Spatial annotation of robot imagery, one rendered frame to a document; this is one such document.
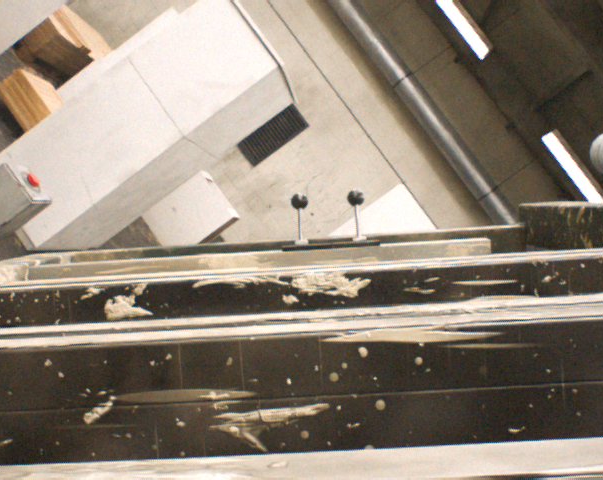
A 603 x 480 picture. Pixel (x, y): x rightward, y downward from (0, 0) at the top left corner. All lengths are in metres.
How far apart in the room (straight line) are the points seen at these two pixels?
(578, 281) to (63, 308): 0.50
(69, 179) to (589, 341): 3.48
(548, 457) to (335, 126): 9.27
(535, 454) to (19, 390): 0.28
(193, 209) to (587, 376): 5.93
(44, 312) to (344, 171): 8.72
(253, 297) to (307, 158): 8.76
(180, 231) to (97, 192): 2.67
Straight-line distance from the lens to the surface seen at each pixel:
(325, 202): 9.28
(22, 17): 4.98
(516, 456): 0.18
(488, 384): 0.36
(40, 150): 3.82
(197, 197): 6.23
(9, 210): 1.65
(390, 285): 0.63
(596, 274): 0.68
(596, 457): 0.19
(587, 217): 1.29
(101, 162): 3.67
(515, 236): 1.61
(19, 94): 5.06
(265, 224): 9.34
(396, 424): 0.36
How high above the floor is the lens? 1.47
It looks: 4 degrees down
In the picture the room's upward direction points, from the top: 54 degrees clockwise
